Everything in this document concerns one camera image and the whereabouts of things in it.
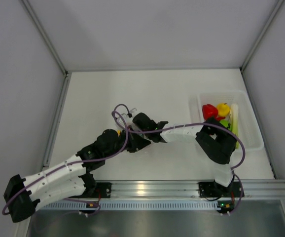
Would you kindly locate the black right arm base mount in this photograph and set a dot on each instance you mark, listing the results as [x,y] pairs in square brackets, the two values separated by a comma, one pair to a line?
[210,189]

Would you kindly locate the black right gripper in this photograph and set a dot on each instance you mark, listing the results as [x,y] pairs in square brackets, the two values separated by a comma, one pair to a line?
[135,125]

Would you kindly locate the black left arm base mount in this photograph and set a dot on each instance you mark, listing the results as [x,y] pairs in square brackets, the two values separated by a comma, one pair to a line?
[100,190]

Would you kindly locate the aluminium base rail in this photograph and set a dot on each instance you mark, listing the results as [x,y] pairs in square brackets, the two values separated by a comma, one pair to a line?
[189,189]

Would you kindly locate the clear polka dot zip bag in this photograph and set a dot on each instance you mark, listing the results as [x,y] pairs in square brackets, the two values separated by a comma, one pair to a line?
[129,122]

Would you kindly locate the aluminium frame post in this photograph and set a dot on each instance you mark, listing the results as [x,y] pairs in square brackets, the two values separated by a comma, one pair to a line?
[44,35]

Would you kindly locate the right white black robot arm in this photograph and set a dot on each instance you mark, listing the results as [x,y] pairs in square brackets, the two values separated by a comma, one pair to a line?
[213,138]

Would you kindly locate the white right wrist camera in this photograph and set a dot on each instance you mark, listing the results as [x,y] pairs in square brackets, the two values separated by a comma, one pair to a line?
[132,112]

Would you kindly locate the yellow toy pear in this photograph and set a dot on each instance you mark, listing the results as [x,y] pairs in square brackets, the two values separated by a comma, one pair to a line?
[223,109]

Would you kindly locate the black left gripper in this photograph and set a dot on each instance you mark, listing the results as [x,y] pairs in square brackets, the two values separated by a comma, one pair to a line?
[136,142]

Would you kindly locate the slotted white cable duct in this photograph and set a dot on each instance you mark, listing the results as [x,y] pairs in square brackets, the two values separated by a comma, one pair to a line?
[135,205]

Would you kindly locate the red toy pepper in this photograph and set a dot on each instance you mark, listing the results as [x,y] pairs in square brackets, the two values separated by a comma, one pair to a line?
[208,111]

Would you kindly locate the green toy pepper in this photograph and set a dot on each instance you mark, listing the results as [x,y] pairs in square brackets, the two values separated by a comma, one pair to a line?
[226,124]

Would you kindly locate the pale green toy celery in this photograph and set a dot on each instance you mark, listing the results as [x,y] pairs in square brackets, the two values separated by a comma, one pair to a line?
[234,117]

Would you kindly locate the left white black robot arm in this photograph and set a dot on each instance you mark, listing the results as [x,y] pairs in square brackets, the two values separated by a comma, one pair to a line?
[71,178]

